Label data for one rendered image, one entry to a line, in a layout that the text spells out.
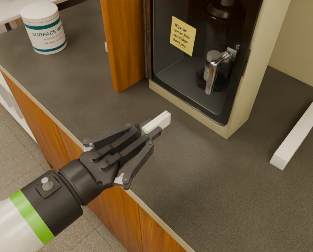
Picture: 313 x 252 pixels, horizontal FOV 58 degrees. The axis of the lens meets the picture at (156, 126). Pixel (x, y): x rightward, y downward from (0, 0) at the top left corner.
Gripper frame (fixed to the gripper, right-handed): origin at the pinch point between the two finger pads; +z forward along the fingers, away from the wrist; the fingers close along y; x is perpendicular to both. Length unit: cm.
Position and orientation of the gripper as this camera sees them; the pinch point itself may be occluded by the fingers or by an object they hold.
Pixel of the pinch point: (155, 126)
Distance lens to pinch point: 56.0
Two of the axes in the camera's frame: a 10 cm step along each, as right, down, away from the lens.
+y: -7.0, -5.4, 4.6
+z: 7.1, -5.2, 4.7
